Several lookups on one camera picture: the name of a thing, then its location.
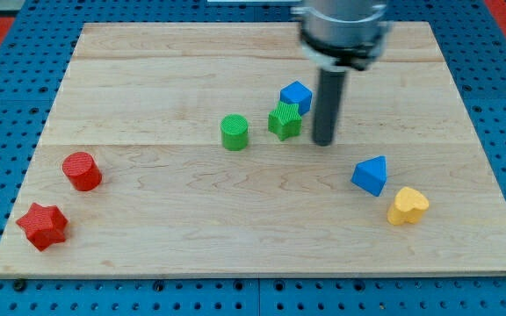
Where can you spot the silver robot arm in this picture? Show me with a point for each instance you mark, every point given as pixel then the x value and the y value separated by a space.
pixel 339 36

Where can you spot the wooden board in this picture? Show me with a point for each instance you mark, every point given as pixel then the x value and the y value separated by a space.
pixel 146 100

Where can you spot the red cylinder block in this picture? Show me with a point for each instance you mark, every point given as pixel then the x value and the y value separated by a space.
pixel 82 171

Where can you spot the blue cube block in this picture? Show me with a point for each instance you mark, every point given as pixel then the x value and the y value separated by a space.
pixel 297 93

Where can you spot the blue triangle block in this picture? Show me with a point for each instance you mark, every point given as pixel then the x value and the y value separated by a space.
pixel 371 175

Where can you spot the green star block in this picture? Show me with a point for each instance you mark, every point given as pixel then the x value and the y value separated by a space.
pixel 285 121

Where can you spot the yellow heart block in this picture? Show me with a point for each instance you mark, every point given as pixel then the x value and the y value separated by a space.
pixel 409 206

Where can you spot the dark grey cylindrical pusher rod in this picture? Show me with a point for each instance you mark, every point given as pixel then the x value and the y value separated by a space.
pixel 327 105

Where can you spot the green cylinder block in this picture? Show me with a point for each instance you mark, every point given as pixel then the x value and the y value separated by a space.
pixel 234 130

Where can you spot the red star block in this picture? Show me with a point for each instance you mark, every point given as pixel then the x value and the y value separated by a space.
pixel 43 226

